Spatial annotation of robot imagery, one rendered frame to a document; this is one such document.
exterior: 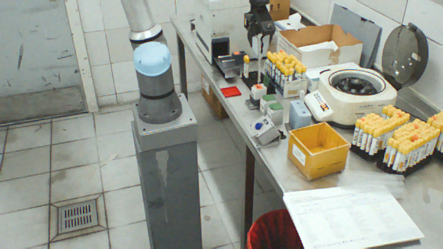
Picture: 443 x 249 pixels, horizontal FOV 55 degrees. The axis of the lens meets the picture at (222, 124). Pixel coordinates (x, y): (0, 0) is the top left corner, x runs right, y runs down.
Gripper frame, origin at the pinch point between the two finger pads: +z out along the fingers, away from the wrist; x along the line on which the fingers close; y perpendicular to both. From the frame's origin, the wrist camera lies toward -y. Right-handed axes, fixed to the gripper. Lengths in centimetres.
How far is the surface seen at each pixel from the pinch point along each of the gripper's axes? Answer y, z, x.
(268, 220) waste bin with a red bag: -17, 67, 0
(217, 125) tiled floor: 116, 108, -19
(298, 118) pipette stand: -25.9, 11.9, -3.6
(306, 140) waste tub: -33.1, 15.9, -3.1
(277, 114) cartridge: -15.4, 16.1, -1.2
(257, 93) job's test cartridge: -2.0, 14.2, 1.0
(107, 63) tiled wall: 170, 73, 48
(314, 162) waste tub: -46.1, 13.8, 1.3
